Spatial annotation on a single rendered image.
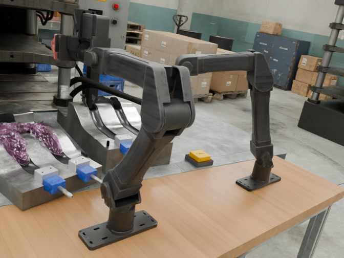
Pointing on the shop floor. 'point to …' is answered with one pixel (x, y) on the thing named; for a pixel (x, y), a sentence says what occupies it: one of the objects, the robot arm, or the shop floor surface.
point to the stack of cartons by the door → (310, 77)
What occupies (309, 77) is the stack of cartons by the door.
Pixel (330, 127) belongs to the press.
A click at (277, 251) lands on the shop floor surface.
